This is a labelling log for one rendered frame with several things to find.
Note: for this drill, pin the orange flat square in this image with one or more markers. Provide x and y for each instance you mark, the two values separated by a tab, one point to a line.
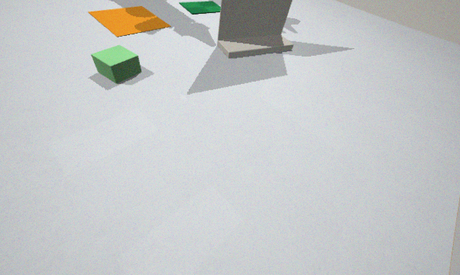
125	21

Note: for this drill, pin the green flat square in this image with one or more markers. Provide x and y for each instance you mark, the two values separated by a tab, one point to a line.
201	7

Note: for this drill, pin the green block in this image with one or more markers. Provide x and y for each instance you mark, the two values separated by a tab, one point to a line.
117	63

